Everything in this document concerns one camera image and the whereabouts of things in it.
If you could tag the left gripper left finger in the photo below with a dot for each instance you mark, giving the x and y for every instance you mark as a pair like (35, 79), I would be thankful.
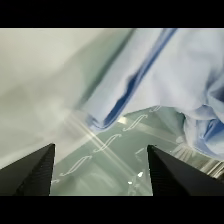
(33, 175)

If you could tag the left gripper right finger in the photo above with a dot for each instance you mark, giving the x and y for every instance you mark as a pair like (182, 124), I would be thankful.
(176, 176)

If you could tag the light blue shirt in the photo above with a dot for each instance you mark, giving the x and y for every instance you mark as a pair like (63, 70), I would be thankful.
(166, 73)

